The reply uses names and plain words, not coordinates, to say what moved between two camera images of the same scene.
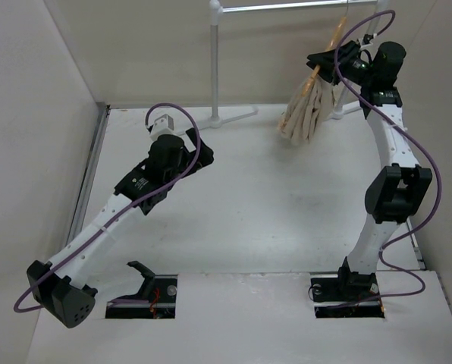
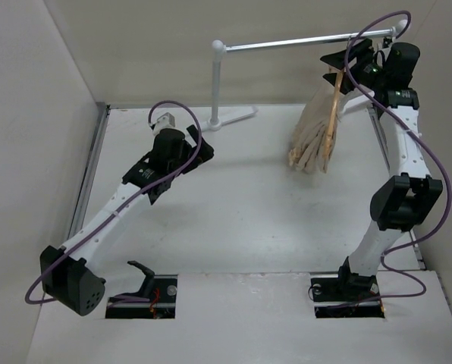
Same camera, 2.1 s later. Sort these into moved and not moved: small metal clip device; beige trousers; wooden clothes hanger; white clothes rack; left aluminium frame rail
Moved: white clothes rack; wooden clothes hanger; beige trousers
Not moved: left aluminium frame rail; small metal clip device
